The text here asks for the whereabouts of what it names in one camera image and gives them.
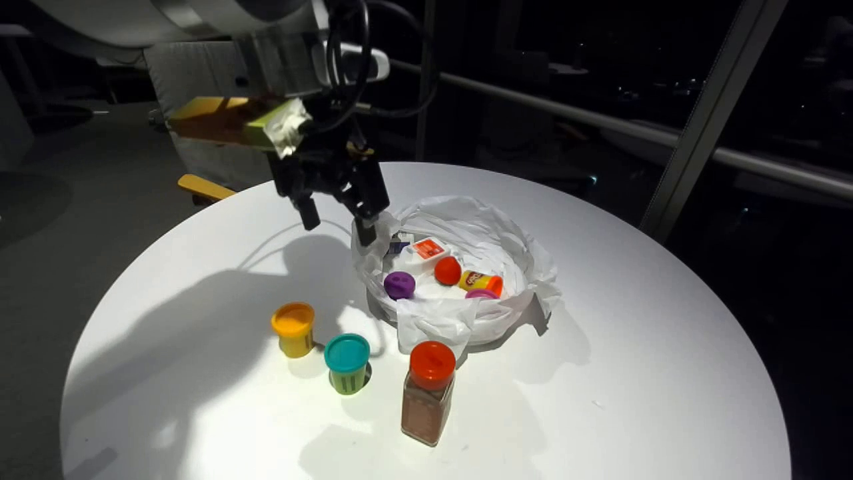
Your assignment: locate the white plastic bag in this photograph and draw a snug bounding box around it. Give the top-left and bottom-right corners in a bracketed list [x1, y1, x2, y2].
[351, 194, 562, 355]

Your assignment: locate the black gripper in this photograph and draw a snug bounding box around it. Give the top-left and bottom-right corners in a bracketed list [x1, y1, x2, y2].
[266, 142, 395, 249]

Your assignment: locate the vertical window post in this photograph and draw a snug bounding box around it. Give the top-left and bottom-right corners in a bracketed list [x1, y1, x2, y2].
[641, 0, 793, 239]

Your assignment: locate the orange lid dough container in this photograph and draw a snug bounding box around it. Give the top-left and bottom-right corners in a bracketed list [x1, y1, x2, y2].
[269, 298, 321, 363]

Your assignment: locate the grey chair with wooden armrests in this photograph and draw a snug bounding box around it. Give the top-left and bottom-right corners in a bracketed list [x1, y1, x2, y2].
[141, 38, 269, 205]

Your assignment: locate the teal lid dough container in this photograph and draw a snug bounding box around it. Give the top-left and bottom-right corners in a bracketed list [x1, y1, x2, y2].
[323, 331, 375, 397]

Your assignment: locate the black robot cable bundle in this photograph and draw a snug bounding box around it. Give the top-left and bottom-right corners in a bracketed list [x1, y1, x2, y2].
[326, 0, 441, 123]

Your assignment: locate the horizontal metal rail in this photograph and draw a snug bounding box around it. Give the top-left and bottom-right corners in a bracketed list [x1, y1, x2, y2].
[390, 57, 853, 203]

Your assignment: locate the yellowish wrist camera block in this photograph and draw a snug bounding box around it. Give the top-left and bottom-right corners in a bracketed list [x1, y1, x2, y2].
[165, 94, 314, 163]

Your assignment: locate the white box with red label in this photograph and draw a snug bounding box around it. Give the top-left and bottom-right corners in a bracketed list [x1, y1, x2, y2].
[407, 235, 447, 263]

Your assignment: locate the purple lid container with holes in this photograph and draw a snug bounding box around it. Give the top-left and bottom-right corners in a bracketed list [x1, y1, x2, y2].
[382, 269, 418, 305]

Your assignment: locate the spice jar with red lid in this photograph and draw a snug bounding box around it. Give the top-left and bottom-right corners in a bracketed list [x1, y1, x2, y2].
[397, 338, 462, 450]

